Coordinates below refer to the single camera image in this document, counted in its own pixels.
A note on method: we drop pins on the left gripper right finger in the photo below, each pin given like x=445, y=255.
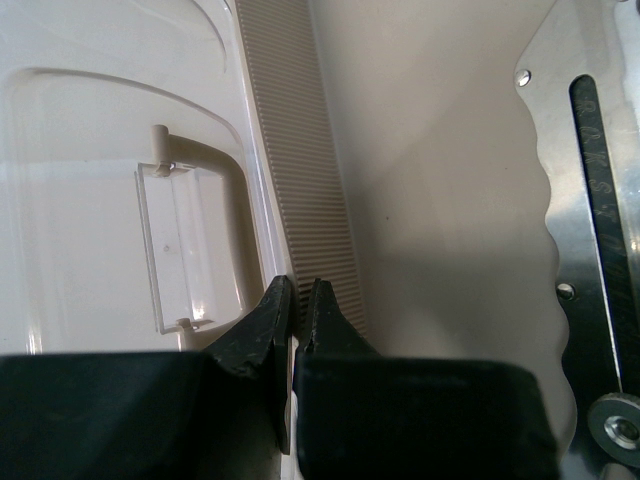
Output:
x=362, y=415

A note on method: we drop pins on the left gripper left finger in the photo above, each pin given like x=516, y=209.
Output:
x=217, y=413

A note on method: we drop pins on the beige plastic toolbox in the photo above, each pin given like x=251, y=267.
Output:
x=162, y=161

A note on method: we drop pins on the silver adjustable wrench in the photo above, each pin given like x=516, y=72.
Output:
x=579, y=79

